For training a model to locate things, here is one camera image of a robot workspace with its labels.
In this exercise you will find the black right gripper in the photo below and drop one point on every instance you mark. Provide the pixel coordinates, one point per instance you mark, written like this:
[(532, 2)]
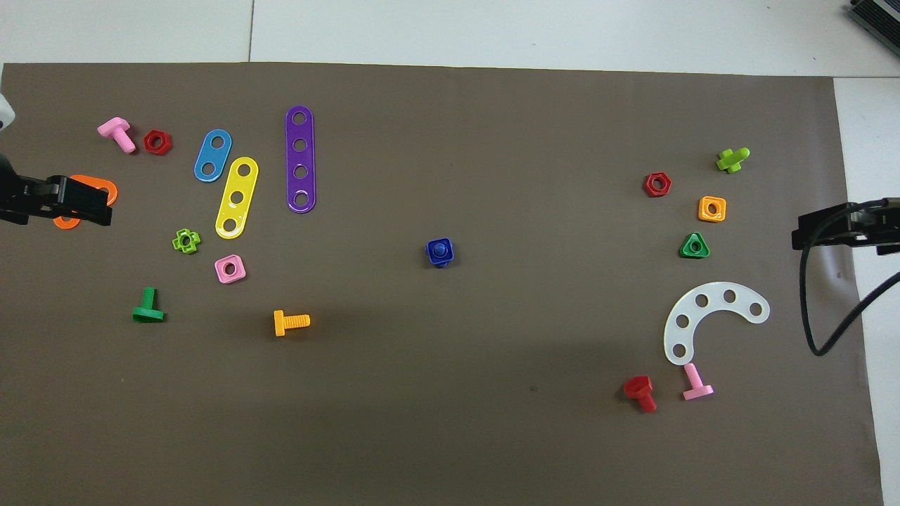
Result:
[(879, 228)]

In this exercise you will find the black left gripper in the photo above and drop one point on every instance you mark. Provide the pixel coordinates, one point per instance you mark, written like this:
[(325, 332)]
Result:
[(21, 200)]

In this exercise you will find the blue square plastic nut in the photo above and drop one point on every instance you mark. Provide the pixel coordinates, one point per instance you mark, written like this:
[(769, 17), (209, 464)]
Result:
[(430, 259)]

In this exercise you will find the blue plastic bolt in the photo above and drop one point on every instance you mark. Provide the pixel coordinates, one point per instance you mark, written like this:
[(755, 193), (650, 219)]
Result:
[(439, 248)]

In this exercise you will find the orange angled three-hole plate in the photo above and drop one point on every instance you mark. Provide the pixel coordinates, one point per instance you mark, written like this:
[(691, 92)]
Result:
[(95, 181)]

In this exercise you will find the pink plastic bolt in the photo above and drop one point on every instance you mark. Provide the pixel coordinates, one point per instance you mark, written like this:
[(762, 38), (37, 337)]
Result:
[(116, 130), (697, 392)]

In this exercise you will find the red hexagonal plastic nut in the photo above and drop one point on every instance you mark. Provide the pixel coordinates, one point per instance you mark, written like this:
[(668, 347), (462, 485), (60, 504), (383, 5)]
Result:
[(150, 143), (648, 185)]

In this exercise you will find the lime green cross nut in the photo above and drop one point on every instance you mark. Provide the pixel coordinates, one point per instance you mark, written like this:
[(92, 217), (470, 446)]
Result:
[(178, 243)]

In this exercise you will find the lime green cross bolt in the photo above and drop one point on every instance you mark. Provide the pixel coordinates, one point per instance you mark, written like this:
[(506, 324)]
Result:
[(731, 160)]

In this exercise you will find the orange square plastic nut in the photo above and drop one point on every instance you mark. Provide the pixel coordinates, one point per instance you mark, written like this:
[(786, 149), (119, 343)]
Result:
[(703, 214)]

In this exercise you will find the green plastic bolt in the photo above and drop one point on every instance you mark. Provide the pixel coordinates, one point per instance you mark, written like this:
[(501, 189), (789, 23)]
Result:
[(148, 313)]

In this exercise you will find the white curved five-hole plate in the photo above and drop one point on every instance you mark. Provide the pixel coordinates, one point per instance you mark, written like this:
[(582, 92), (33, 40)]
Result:
[(716, 299)]

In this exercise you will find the blue two-hole plastic plate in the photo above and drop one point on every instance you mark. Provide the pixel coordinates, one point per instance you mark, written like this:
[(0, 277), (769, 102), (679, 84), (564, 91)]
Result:
[(212, 156)]

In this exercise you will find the green triangular plastic nut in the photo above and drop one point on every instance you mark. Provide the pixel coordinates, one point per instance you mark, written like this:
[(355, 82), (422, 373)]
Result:
[(685, 251)]

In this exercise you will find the pink square plastic nut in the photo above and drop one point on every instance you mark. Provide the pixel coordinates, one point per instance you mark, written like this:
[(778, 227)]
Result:
[(220, 275)]

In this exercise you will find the yellow three-hole plastic plate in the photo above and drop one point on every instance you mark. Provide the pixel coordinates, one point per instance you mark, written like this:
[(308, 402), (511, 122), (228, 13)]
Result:
[(241, 184)]

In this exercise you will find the black ribbed metal device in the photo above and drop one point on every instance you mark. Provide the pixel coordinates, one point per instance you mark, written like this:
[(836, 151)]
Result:
[(879, 15)]

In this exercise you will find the purple four-hole plastic plate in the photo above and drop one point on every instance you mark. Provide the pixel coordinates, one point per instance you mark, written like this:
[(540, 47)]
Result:
[(300, 131)]

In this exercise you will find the orange plastic bolt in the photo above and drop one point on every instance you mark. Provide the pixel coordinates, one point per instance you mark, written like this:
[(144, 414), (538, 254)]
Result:
[(280, 323)]

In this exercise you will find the red plastic bolt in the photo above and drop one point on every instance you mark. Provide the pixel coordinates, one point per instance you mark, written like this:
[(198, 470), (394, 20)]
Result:
[(638, 386)]

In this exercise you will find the brown table mat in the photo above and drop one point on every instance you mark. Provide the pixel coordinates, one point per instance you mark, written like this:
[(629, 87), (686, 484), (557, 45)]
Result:
[(450, 422)]

